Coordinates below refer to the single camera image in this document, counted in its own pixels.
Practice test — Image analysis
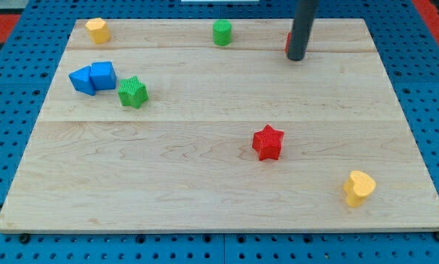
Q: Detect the red circle block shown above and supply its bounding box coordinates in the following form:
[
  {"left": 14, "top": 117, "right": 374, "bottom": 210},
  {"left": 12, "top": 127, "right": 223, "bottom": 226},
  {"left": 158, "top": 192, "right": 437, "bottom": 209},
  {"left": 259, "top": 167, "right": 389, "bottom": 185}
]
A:
[{"left": 284, "top": 32, "right": 292, "bottom": 54}]

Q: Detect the wooden board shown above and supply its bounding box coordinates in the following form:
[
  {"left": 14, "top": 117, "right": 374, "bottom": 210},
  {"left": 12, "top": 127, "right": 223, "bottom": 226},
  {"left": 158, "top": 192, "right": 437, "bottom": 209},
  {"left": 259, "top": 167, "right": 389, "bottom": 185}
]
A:
[{"left": 0, "top": 18, "right": 439, "bottom": 234}]

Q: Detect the red star block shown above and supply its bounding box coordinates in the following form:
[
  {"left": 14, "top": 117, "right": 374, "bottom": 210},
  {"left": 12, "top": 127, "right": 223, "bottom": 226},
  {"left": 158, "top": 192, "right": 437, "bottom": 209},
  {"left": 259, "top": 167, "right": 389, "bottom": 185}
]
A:
[{"left": 252, "top": 124, "right": 284, "bottom": 161}]

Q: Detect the green star block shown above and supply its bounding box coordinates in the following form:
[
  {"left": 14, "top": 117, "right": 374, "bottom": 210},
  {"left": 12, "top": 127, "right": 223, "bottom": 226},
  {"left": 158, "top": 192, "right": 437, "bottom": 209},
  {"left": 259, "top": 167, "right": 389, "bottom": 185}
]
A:
[{"left": 117, "top": 76, "right": 149, "bottom": 109}]

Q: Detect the green cylinder block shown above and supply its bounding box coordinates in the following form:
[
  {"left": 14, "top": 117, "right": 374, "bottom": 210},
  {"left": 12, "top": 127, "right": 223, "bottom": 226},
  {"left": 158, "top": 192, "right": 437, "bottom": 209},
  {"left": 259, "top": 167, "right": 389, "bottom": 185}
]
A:
[{"left": 213, "top": 19, "right": 232, "bottom": 46}]

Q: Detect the blue cube block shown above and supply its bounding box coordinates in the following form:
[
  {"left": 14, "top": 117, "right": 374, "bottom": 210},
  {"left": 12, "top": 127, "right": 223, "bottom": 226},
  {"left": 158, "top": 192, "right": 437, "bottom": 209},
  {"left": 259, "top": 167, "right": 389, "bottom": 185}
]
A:
[{"left": 90, "top": 62, "right": 117, "bottom": 90}]

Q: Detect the blue triangle block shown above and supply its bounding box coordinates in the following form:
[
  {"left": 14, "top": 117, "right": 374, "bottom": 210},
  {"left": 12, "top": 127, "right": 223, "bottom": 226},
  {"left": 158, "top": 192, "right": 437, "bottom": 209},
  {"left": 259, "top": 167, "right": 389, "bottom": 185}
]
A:
[{"left": 68, "top": 66, "right": 95, "bottom": 95}]

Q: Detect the yellow heart block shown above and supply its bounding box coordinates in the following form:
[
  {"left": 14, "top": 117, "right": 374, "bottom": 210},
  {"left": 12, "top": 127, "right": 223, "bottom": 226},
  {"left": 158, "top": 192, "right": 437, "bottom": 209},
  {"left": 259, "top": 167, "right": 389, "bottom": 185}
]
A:
[{"left": 343, "top": 170, "right": 377, "bottom": 208}]

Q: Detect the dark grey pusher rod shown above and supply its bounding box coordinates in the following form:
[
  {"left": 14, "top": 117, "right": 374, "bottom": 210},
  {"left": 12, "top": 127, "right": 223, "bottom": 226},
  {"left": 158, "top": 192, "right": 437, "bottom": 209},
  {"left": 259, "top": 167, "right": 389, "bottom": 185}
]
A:
[{"left": 287, "top": 0, "right": 319, "bottom": 62}]

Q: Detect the yellow hexagon block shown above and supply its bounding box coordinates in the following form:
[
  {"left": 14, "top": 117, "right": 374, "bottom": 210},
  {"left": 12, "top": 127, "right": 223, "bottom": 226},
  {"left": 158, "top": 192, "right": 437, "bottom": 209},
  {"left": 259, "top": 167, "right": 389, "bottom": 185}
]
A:
[{"left": 85, "top": 18, "right": 111, "bottom": 44}]

